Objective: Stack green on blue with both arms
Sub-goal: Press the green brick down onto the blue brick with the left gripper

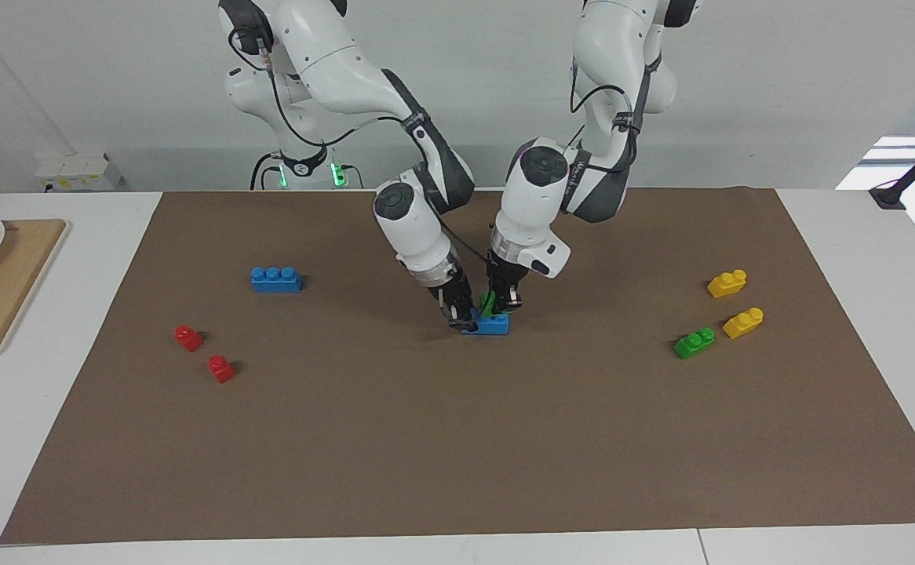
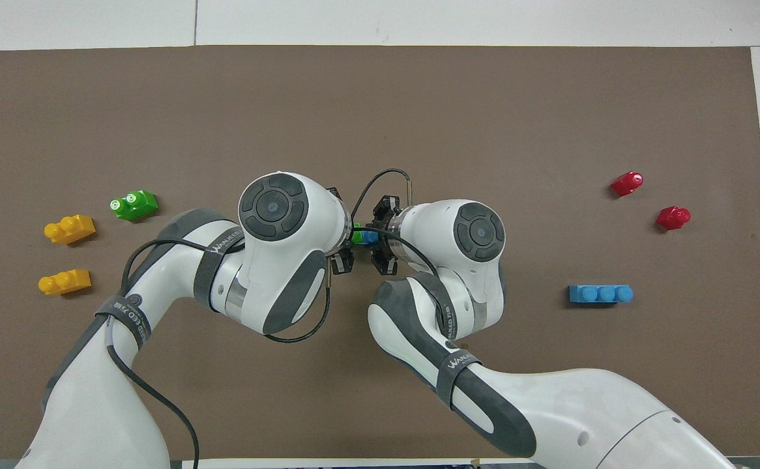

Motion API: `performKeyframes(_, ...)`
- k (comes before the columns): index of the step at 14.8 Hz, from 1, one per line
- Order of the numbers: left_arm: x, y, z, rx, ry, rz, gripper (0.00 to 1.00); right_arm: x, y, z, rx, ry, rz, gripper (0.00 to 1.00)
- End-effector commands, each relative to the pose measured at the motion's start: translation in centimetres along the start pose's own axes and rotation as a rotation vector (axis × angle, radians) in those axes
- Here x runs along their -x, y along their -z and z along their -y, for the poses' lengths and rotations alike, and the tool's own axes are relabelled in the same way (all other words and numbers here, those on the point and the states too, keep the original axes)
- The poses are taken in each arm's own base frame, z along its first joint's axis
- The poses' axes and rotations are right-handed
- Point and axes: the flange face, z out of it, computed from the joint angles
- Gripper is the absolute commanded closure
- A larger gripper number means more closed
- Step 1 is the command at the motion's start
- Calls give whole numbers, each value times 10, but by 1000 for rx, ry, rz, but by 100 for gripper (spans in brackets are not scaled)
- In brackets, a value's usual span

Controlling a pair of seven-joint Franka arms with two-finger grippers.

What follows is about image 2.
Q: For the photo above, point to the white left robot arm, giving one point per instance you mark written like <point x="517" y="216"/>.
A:
<point x="269" y="260"/>

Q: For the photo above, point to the plain green two-stud brick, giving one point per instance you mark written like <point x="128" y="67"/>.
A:
<point x="357" y="234"/>

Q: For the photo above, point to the yellow two-stud brick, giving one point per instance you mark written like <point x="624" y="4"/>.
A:
<point x="70" y="229"/>
<point x="65" y="282"/>

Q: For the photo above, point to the green brick with white stickers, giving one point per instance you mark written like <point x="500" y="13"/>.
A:
<point x="135" y="205"/>

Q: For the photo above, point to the red one-stud brick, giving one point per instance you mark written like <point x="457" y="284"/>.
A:
<point x="628" y="183"/>
<point x="673" y="217"/>

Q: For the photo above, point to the brown table mat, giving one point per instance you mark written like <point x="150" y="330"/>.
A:
<point x="380" y="98"/>

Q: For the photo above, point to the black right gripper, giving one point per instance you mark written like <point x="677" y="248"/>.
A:
<point x="384" y="238"/>

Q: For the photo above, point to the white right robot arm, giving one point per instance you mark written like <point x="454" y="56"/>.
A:
<point x="458" y="273"/>

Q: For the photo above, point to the blue three-stud brick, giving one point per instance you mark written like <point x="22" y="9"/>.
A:
<point x="600" y="294"/>
<point x="369" y="237"/>

